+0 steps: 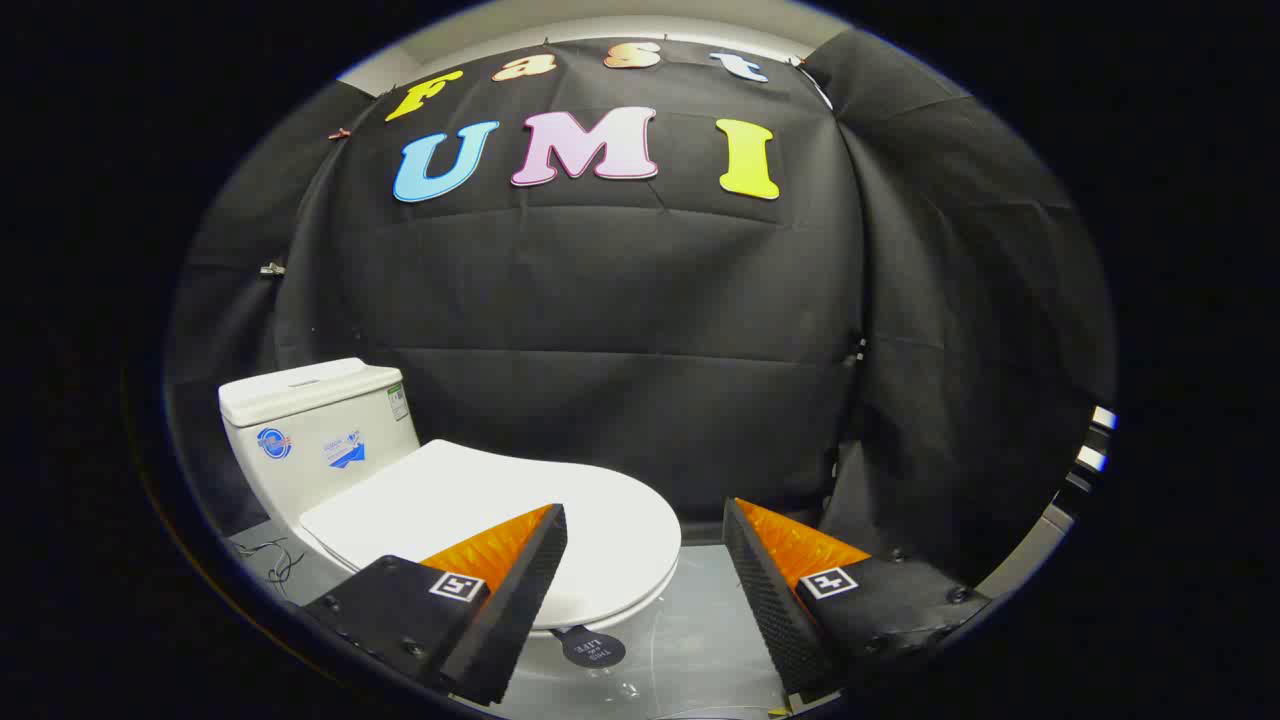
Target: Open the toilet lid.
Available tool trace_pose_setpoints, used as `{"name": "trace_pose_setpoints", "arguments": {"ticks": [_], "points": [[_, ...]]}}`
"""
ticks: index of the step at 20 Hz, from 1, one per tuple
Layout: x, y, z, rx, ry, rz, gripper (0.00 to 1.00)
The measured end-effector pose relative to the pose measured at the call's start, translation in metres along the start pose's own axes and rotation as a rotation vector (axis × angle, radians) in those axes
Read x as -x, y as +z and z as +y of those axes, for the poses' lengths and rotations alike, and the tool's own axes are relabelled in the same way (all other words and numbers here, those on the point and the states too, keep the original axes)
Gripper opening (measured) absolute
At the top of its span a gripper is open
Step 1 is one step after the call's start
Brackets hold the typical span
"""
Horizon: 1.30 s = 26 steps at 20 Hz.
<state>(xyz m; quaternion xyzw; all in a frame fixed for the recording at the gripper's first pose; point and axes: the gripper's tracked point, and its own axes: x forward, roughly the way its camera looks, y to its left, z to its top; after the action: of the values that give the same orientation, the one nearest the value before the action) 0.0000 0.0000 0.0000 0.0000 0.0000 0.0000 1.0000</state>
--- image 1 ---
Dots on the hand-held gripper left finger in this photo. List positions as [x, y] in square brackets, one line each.
[520, 590]

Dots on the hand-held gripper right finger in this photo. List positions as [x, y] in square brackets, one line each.
[765, 600]

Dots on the white toilet lid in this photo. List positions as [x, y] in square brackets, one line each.
[480, 500]

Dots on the white toilet with tank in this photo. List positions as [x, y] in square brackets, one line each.
[310, 470]

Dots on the black backdrop cloth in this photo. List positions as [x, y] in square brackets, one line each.
[620, 330]

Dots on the white slotted panel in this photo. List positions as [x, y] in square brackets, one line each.
[1100, 418]

